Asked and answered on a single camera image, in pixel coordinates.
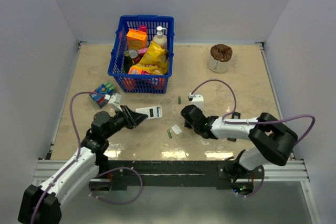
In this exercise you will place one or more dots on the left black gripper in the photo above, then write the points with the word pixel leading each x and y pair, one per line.
pixel 132 118

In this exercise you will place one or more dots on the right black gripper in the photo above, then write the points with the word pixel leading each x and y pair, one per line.
pixel 187 125

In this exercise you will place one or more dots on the white remote control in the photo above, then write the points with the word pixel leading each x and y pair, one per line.
pixel 149 111

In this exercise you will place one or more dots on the white battery cover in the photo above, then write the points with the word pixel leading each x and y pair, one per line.
pixel 176 129

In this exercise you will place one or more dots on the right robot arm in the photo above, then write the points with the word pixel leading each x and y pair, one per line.
pixel 273 140

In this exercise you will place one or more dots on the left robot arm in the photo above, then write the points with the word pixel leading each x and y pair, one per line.
pixel 45 203

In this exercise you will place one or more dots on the black remote control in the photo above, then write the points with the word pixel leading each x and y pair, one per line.
pixel 235 115

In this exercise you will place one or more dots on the orange pink snack box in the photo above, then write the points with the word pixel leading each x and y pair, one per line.
pixel 138 71

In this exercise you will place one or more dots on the yellow chip bag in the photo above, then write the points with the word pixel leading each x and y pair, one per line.
pixel 154 61

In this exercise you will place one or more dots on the blue plastic basket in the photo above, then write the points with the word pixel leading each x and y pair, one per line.
pixel 120 64

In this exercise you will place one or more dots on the tin can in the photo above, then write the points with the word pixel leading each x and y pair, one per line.
pixel 133 55

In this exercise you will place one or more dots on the white cup brown lid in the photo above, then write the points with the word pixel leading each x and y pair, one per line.
pixel 219 57

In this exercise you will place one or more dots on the orange juice carton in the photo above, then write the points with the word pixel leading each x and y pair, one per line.
pixel 136 39

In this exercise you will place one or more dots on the white pump bottle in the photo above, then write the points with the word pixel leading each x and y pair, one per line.
pixel 160 38

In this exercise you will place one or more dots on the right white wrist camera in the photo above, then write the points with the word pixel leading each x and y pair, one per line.
pixel 196 99

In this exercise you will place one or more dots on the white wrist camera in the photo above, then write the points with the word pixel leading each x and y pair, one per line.
pixel 114 101
pixel 196 99

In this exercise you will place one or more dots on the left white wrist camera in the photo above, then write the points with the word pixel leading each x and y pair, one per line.
pixel 114 101

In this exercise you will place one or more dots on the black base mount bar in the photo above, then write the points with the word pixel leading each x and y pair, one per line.
pixel 216 174

